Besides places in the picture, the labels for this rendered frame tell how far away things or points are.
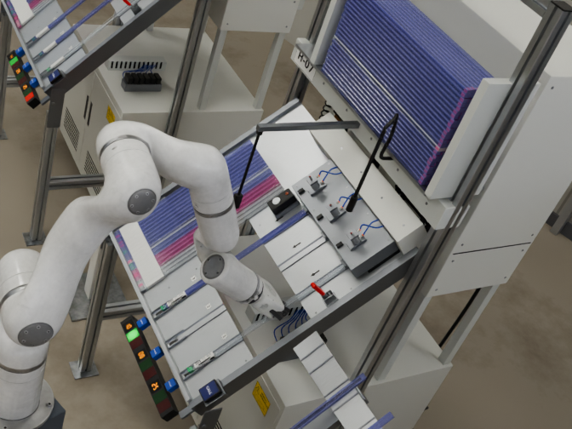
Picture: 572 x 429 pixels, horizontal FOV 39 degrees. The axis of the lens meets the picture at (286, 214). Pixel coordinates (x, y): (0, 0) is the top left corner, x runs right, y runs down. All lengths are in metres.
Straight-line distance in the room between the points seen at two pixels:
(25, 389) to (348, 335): 1.09
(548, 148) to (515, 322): 2.08
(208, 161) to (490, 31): 0.80
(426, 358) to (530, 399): 1.15
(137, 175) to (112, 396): 1.60
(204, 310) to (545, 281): 2.59
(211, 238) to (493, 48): 0.82
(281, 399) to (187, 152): 0.97
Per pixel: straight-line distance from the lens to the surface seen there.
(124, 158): 1.56
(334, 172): 2.22
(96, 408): 2.98
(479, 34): 2.07
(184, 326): 2.24
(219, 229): 1.74
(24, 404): 2.01
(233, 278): 1.88
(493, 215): 2.16
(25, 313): 1.71
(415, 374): 2.61
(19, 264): 1.80
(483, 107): 1.80
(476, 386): 3.65
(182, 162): 1.61
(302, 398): 2.38
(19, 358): 1.88
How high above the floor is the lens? 2.38
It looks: 36 degrees down
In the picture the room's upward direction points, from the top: 21 degrees clockwise
